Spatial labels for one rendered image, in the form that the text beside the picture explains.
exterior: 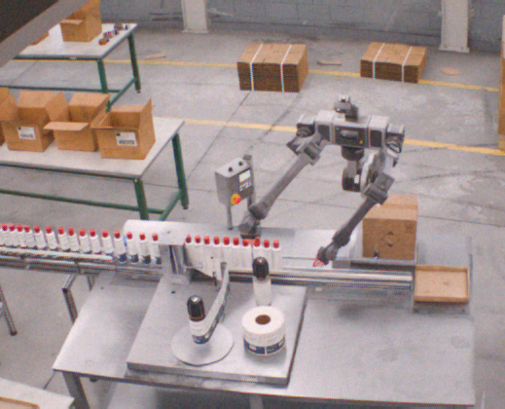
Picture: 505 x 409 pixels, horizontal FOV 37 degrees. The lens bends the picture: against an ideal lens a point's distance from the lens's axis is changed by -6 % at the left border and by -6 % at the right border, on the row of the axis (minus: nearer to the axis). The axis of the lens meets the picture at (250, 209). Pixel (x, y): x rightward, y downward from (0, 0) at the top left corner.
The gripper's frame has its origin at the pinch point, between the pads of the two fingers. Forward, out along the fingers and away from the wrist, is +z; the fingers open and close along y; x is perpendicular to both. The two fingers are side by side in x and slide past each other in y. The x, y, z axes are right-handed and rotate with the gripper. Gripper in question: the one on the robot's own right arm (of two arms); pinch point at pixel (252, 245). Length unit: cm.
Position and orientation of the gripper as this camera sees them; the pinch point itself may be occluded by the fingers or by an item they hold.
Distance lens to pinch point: 399.7
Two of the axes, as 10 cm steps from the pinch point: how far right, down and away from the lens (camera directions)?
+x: 1.8, -5.5, 8.2
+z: 0.8, 8.3, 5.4
